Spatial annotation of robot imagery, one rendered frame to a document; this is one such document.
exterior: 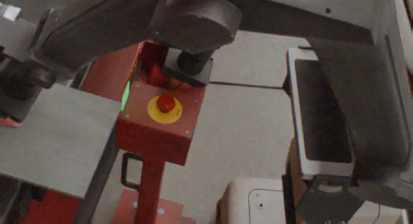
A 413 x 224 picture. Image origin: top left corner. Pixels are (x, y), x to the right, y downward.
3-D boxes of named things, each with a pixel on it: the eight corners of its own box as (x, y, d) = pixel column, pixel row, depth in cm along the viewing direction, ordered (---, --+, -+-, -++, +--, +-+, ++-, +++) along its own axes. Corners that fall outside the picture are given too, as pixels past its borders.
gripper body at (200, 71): (168, 48, 128) (180, 28, 122) (210, 66, 129) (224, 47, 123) (160, 70, 124) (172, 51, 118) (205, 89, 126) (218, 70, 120)
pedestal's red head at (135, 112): (184, 167, 130) (195, 122, 115) (114, 148, 131) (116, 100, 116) (204, 97, 141) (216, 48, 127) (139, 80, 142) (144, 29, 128)
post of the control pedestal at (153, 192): (151, 230, 178) (169, 135, 134) (134, 226, 178) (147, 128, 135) (156, 215, 181) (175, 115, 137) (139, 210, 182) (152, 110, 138)
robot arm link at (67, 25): (257, 45, 37) (304, -97, 40) (183, 2, 35) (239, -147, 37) (51, 99, 75) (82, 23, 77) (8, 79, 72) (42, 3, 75)
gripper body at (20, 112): (-22, 102, 82) (-6, 80, 77) (10, 50, 88) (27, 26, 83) (19, 126, 84) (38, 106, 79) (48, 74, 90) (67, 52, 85)
